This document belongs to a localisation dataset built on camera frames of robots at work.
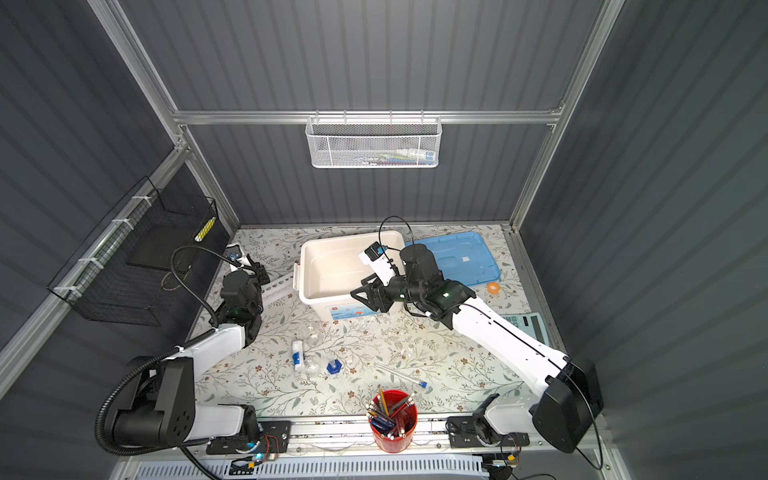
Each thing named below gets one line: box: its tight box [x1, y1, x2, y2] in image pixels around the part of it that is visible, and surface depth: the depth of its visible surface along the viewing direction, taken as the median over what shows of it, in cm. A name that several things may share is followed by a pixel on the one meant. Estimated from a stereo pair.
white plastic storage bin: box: [293, 231, 405, 320], surface depth 95 cm
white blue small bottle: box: [292, 340, 304, 371], surface depth 87 cm
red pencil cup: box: [368, 390, 418, 453], surface depth 68 cm
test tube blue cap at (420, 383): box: [374, 362, 429, 389], surface depth 84 cm
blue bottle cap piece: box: [326, 359, 342, 374], surface depth 86 cm
